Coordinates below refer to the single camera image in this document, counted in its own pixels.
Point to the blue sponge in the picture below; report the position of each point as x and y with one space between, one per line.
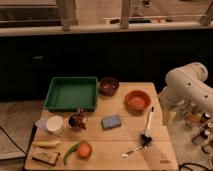
110 122

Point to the orange fruit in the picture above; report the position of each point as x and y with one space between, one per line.
84 150

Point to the white cup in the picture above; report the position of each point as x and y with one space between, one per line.
55 124

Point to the orange bowl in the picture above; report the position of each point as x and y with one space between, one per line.
137 100

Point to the yellow corn cob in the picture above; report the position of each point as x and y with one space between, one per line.
46 144

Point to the brown pinecone figurine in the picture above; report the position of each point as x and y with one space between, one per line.
78 120

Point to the metal spoon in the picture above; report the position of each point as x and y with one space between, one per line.
137 148

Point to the wooden block brush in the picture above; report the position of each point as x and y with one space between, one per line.
45 155

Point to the green chili pepper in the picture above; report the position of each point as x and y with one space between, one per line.
69 151

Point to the green plastic tray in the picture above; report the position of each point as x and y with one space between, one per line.
71 94

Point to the dark red bowl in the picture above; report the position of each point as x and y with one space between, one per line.
108 86

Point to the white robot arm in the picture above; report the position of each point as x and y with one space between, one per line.
186 83

